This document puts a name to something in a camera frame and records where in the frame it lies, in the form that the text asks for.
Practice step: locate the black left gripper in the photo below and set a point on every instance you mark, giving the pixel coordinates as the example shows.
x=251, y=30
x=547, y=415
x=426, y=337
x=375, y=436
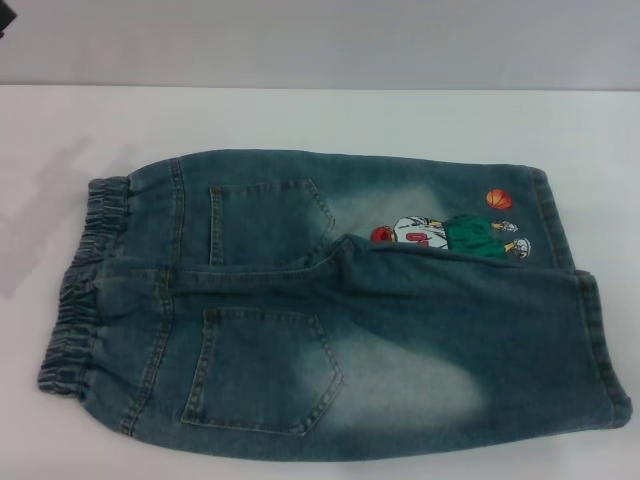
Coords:
x=6, y=15

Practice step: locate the blue denim shorts cartoon print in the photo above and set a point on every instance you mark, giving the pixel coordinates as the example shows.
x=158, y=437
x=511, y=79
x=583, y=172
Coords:
x=400, y=325

